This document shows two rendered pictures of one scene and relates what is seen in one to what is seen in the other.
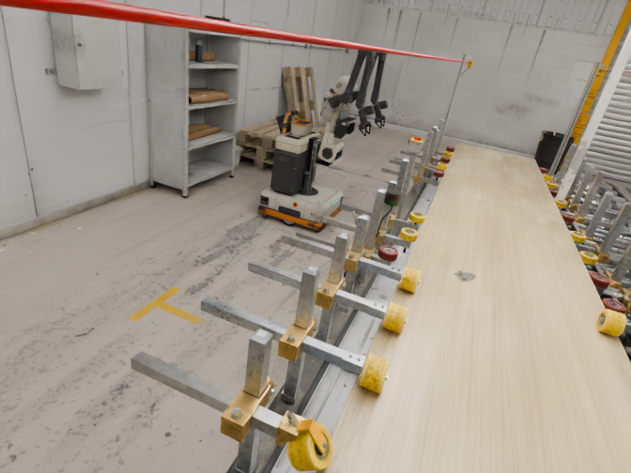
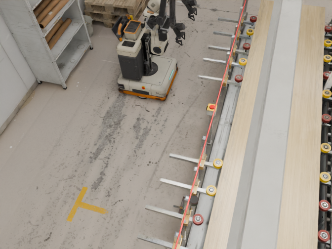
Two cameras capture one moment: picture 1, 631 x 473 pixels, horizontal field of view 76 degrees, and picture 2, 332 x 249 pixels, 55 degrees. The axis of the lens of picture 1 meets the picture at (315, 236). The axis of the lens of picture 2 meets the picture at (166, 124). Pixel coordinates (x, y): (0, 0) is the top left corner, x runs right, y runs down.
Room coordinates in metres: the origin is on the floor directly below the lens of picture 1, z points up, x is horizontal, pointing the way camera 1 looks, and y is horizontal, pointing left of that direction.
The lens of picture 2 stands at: (0.68, -0.20, 3.18)
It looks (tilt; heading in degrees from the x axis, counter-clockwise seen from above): 53 degrees down; 4
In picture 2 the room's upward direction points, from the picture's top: 5 degrees counter-clockwise
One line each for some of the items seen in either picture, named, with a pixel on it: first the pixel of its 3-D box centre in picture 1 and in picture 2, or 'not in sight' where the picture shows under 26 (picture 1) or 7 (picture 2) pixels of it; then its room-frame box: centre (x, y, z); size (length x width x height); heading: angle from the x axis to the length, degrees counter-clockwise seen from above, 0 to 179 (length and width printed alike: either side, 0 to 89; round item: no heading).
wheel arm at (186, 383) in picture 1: (204, 391); not in sight; (0.60, 0.18, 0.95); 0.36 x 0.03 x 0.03; 72
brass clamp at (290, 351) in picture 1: (298, 335); not in sight; (0.83, 0.00, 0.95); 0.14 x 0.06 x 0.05; 162
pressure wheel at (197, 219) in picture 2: (386, 260); (197, 221); (1.50, -0.31, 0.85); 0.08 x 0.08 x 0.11
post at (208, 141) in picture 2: (404, 189); (210, 128); (2.29, -0.47, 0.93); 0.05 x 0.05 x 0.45; 72
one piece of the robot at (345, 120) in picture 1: (345, 124); (165, 26); (3.67, -0.09, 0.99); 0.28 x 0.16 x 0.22; 162
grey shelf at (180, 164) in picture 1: (196, 111); (48, 20); (4.21, 1.43, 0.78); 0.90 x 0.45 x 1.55; 162
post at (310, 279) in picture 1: (300, 343); not in sight; (0.85, -0.01, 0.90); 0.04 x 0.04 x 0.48; 72
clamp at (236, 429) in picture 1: (249, 404); not in sight; (0.59, 0.08, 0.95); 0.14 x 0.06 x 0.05; 162
